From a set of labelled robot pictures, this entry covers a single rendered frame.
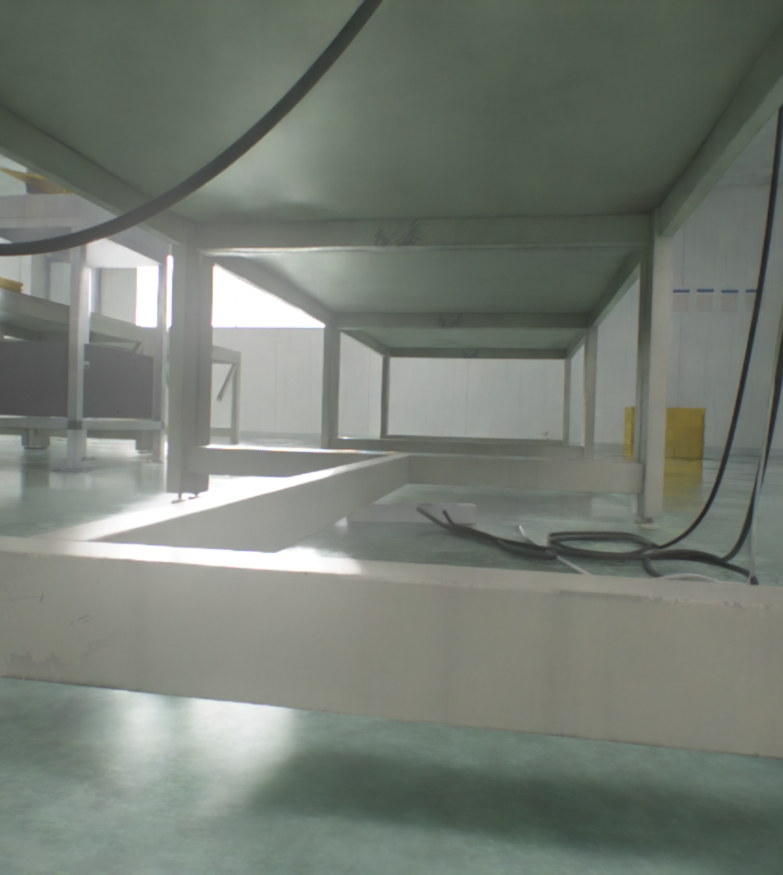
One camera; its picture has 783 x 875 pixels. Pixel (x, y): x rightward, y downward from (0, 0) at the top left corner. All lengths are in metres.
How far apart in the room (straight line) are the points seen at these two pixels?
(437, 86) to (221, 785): 0.96
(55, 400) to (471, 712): 2.82
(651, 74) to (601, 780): 0.93
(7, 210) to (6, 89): 1.95
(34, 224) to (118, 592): 2.83
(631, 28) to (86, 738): 0.96
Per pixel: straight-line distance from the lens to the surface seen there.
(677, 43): 1.09
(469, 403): 7.80
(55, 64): 1.22
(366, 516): 1.59
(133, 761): 0.53
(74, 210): 3.09
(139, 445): 4.36
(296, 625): 0.36
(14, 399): 3.20
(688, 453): 6.36
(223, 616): 0.37
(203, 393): 1.94
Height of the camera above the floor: 0.22
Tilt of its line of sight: 1 degrees down
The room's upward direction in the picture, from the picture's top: 2 degrees clockwise
